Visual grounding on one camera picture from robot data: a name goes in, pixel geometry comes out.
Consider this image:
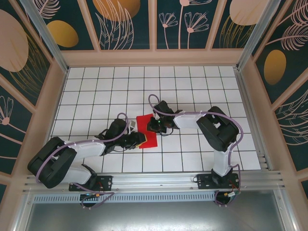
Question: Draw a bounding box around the grey metal sheet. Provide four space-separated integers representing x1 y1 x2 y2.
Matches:
23 190 289 231

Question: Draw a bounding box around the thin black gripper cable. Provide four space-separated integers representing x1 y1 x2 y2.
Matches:
158 127 176 137

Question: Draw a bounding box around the aluminium mounting rail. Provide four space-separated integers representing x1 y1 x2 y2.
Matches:
23 170 287 193

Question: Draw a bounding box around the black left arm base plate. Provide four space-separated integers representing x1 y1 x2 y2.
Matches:
69 175 113 192

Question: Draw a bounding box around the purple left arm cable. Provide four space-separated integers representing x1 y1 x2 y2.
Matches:
35 113 128 210

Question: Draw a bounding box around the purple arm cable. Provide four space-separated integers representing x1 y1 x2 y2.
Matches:
35 113 128 210
148 94 243 208

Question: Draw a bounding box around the perforated metal cable tray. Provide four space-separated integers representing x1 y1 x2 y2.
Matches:
32 193 217 203

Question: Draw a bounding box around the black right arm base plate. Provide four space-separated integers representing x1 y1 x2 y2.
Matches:
196 173 241 191

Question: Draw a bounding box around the aluminium side rail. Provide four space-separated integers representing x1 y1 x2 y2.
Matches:
234 68 274 172

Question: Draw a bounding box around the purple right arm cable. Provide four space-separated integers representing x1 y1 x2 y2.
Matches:
148 94 243 208

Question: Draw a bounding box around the aluminium frame post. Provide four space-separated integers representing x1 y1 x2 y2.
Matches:
237 0 282 70
18 0 70 73

